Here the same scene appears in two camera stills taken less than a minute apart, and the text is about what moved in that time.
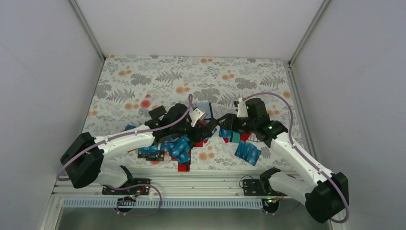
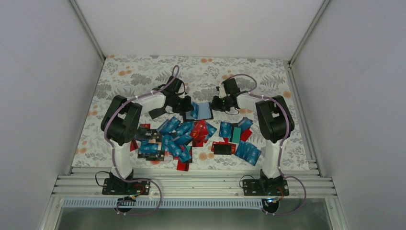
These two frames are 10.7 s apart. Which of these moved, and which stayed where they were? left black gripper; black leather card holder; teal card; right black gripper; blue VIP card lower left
Moved: left black gripper; right black gripper
Stayed: black leather card holder; blue VIP card lower left; teal card
